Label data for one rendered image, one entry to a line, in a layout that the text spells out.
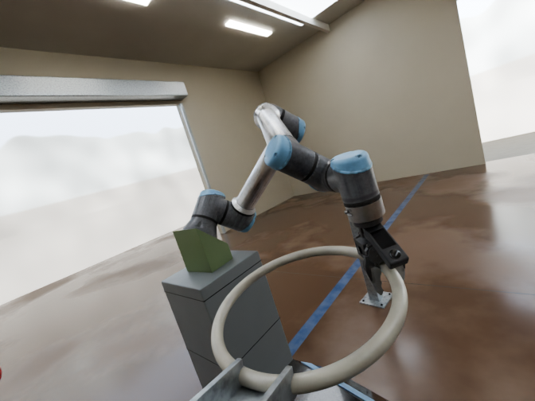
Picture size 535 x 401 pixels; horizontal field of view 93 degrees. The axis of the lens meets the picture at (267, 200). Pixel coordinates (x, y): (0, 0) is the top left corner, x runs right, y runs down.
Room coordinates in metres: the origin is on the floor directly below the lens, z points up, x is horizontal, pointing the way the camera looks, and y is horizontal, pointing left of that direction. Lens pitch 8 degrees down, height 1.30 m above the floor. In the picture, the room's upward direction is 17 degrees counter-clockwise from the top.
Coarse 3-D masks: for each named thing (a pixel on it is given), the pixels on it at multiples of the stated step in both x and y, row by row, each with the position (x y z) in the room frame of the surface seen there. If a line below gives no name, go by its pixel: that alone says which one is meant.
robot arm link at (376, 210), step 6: (372, 204) 0.58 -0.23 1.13; (378, 204) 0.59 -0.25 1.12; (348, 210) 0.62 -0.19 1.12; (354, 210) 0.60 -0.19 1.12; (360, 210) 0.59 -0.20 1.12; (366, 210) 0.59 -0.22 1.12; (372, 210) 0.58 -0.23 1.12; (378, 210) 0.59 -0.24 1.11; (384, 210) 0.60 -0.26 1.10; (348, 216) 0.63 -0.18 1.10; (354, 216) 0.61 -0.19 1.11; (360, 216) 0.59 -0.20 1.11; (366, 216) 0.59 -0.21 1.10; (372, 216) 0.58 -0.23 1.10; (378, 216) 0.59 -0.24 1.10; (354, 222) 0.61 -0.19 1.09; (360, 222) 0.60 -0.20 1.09
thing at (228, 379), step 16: (240, 368) 0.45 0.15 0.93; (288, 368) 0.40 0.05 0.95; (208, 384) 0.39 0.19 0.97; (224, 384) 0.41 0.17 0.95; (272, 384) 0.36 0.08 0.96; (288, 384) 0.38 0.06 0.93; (192, 400) 0.36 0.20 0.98; (208, 400) 0.37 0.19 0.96; (224, 400) 0.40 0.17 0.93; (240, 400) 0.40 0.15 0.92; (256, 400) 0.39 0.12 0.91; (272, 400) 0.34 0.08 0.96; (288, 400) 0.37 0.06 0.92
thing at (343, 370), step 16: (288, 256) 0.84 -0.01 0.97; (304, 256) 0.82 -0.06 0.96; (352, 256) 0.73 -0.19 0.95; (256, 272) 0.80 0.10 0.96; (384, 272) 0.59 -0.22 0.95; (240, 288) 0.75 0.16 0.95; (400, 288) 0.51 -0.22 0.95; (224, 304) 0.69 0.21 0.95; (400, 304) 0.47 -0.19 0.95; (224, 320) 0.64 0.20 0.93; (400, 320) 0.44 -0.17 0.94; (384, 336) 0.41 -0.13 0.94; (224, 352) 0.51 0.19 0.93; (368, 352) 0.39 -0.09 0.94; (384, 352) 0.40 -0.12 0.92; (224, 368) 0.47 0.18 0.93; (320, 368) 0.39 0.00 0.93; (336, 368) 0.38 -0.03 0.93; (352, 368) 0.38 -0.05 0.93; (240, 384) 0.43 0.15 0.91; (256, 384) 0.41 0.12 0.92; (304, 384) 0.38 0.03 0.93; (320, 384) 0.37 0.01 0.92; (336, 384) 0.37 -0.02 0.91
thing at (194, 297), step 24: (240, 264) 1.27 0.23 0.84; (168, 288) 1.30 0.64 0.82; (192, 288) 1.13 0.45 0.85; (216, 288) 1.14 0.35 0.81; (264, 288) 1.34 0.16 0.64; (192, 312) 1.19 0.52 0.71; (216, 312) 1.11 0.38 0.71; (240, 312) 1.20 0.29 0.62; (264, 312) 1.30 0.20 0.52; (192, 336) 1.26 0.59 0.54; (240, 336) 1.17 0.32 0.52; (264, 336) 1.27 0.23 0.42; (192, 360) 1.34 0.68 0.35; (216, 360) 1.14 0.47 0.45; (264, 360) 1.23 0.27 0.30; (288, 360) 1.34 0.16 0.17
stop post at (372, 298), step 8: (352, 224) 1.88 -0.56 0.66; (352, 232) 1.90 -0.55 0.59; (368, 280) 1.87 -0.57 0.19; (368, 288) 1.89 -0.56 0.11; (368, 296) 1.94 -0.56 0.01; (376, 296) 1.85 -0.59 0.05; (384, 296) 1.88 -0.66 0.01; (368, 304) 1.85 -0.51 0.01; (376, 304) 1.82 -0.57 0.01; (384, 304) 1.79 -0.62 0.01
